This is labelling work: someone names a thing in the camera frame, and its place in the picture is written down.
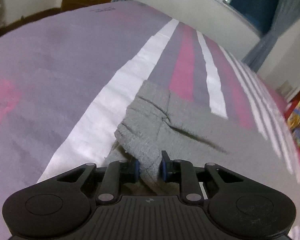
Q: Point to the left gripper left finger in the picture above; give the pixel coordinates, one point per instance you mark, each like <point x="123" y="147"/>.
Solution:
<point x="129" y="171"/>

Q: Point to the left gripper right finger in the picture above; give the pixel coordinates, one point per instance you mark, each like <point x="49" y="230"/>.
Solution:
<point x="169" y="169"/>

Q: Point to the grey sweat pants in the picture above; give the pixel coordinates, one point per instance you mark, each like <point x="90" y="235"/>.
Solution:
<point x="157" y="120"/>

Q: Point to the pink striped bed sheet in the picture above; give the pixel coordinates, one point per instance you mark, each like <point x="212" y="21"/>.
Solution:
<point x="67" y="80"/>

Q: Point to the grey curtain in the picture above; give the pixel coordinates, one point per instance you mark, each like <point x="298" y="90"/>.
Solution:
<point x="286" y="14"/>

